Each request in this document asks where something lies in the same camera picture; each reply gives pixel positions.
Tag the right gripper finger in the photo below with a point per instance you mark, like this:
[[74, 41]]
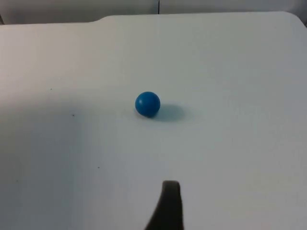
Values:
[[169, 208]]

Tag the blue ball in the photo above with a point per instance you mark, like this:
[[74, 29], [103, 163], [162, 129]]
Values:
[[147, 104]]

